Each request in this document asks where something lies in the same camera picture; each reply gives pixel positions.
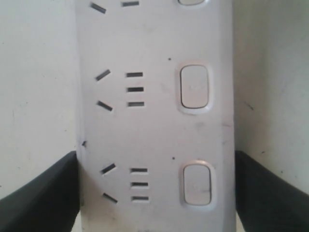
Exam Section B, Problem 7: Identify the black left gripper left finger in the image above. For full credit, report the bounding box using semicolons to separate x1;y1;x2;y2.
0;151;80;232

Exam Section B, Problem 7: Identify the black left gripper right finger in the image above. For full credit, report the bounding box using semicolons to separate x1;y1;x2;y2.
235;151;309;232

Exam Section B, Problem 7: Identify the white five-outlet power strip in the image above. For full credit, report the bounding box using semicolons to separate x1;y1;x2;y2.
75;0;236;232

